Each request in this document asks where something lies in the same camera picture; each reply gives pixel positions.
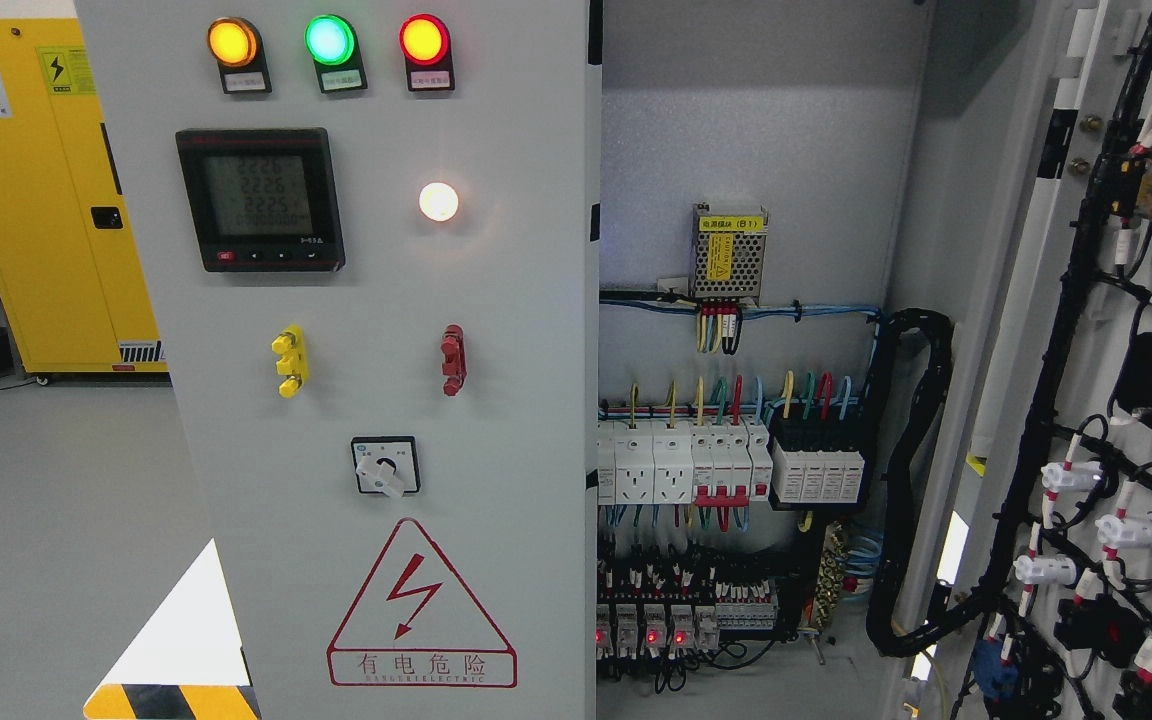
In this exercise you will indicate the grey cabinet door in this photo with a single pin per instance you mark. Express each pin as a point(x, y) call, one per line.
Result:
point(1029, 585)
point(504, 465)

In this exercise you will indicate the white socket breaker row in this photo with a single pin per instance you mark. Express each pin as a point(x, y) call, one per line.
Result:
point(660, 462)

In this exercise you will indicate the metal mesh power supply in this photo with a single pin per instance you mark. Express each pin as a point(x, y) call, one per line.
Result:
point(728, 249)

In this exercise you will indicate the white glowing indicator light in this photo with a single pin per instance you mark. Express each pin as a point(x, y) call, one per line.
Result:
point(439, 201)

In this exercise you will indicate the black surge protector block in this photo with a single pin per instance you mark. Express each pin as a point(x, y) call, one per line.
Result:
point(818, 462)

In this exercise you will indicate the relay terminal block row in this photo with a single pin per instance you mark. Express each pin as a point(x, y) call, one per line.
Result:
point(675, 606)

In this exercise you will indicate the red electric danger sticker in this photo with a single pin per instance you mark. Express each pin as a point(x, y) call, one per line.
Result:
point(416, 623)

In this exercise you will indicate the black digital power meter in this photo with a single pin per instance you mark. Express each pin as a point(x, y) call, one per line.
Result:
point(262, 200)

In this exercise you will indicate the red indicator light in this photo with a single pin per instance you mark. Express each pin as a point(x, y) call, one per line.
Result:
point(428, 60)

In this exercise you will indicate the green indicator light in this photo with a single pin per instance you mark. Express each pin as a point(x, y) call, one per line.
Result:
point(332, 44)

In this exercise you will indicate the yellow indicator light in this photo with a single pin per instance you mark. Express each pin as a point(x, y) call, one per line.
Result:
point(237, 48)

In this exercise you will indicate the yellow safety storage cabinet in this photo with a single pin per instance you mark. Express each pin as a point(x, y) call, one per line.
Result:
point(71, 281)

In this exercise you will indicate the red terminal post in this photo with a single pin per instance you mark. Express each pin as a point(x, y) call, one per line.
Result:
point(454, 367)

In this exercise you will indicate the white rotary selector switch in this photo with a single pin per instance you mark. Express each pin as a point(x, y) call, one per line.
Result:
point(386, 465)

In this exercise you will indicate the yellow terminal post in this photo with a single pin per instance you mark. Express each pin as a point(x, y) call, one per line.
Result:
point(292, 363)

